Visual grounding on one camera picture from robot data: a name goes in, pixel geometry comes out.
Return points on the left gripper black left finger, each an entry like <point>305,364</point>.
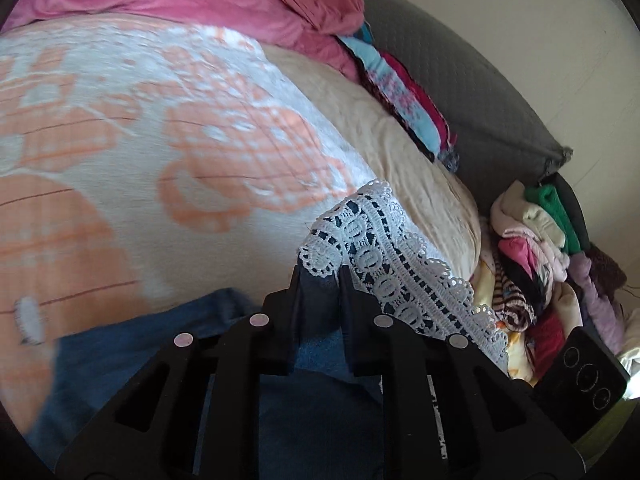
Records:
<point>192,412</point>

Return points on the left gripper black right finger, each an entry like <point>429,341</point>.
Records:
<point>448,411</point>

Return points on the white orange fleece blanket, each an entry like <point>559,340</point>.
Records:
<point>145,164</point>

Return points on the grey quilted headboard cushion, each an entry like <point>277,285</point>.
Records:
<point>500,137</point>

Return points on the floral teal pink cloth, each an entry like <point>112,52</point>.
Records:
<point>390,82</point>

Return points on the blue denim pants lace hem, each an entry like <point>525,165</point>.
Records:
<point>368,233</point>

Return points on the pile of colourful clothes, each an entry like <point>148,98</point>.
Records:
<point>531,239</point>

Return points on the beige bed sheet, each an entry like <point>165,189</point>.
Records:
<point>437,202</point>

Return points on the pink duvet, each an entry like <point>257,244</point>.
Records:
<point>309,27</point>

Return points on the person right hand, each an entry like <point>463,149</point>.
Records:
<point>566,307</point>

